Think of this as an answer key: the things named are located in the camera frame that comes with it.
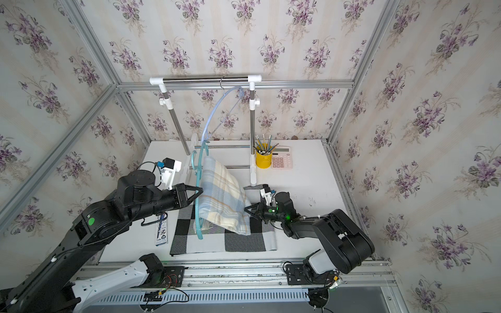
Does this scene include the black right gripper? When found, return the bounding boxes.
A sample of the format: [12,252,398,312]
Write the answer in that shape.
[243,201,286,223]

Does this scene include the blue cream plaid scarf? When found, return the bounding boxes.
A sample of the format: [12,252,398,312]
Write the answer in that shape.
[196,156,251,236]

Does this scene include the teal plastic hanger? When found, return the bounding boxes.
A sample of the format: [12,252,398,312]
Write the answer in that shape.
[190,137,209,240]

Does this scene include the black white checkered scarf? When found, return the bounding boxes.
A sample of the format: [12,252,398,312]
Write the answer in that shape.
[170,207,278,256]

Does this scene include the light blue plastic hanger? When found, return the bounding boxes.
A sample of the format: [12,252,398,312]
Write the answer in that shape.
[201,86,244,142]

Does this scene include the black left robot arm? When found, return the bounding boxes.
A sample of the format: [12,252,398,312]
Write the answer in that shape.
[1,170,203,312]

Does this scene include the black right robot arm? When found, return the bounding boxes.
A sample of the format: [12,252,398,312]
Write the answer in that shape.
[245,192,375,279]

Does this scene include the yellow pencil cup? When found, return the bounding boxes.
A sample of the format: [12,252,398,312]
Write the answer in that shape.
[256,149,273,169]

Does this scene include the packaged pen blister pack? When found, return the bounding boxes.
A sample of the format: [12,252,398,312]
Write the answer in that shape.
[155,213,168,246]

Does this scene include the pencils in cup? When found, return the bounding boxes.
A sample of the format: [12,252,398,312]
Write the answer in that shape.
[254,135,279,156]

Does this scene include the pink calculator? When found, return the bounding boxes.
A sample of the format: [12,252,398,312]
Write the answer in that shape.
[271,146,293,170]

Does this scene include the white steel clothes rack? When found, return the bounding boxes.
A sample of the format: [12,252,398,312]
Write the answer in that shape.
[149,74,263,187]

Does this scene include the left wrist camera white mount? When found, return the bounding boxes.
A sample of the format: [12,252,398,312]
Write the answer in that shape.
[156,158,182,190]

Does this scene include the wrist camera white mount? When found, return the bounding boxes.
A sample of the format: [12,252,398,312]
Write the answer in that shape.
[156,158,182,190]
[260,184,276,206]

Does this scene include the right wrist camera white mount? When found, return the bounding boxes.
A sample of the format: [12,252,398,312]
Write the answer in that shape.
[260,184,276,206]

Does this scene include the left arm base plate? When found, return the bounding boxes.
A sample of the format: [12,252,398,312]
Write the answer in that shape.
[135,266,185,289]

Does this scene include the aluminium mounting rail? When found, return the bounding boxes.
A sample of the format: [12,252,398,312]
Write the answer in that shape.
[163,258,397,290]

